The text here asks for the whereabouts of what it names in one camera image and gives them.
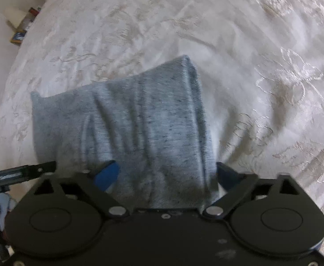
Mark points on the red small bottle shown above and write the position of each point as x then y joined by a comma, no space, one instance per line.
33,11

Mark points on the white table lamp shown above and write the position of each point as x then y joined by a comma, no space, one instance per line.
14,15

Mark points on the white left nightstand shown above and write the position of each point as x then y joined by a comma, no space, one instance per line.
27,22

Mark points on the wooden picture frame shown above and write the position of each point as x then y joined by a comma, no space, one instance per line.
18,37

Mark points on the right gripper dark blue right finger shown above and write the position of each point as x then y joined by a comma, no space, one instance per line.
238,187

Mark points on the cream satin bedspread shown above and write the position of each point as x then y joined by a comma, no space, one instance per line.
261,63

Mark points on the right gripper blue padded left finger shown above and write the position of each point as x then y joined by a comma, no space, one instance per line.
92,186

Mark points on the light blue knit pants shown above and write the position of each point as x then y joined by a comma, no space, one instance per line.
152,125

